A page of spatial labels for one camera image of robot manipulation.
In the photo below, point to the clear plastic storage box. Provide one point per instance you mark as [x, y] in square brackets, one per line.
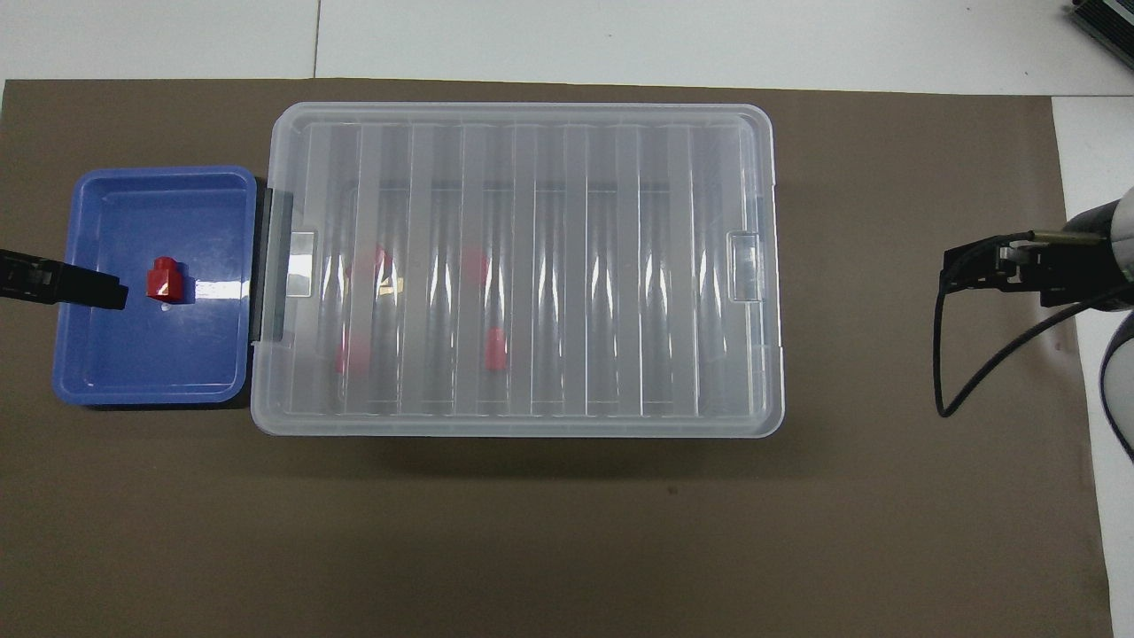
[532, 188]

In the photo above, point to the red plastic block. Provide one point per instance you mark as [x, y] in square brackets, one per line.
[477, 263]
[368, 266]
[165, 283]
[496, 347]
[354, 354]

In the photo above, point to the blue plastic tray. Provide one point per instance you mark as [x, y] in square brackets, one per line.
[159, 354]

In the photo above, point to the clear ribbed box lid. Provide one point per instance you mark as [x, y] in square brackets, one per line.
[567, 292]

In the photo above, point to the brown paper table mat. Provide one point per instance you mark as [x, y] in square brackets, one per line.
[567, 532]

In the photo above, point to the dark finned metal device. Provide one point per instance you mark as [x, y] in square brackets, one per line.
[1112, 22]

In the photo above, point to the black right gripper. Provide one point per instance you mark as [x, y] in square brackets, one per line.
[1094, 275]

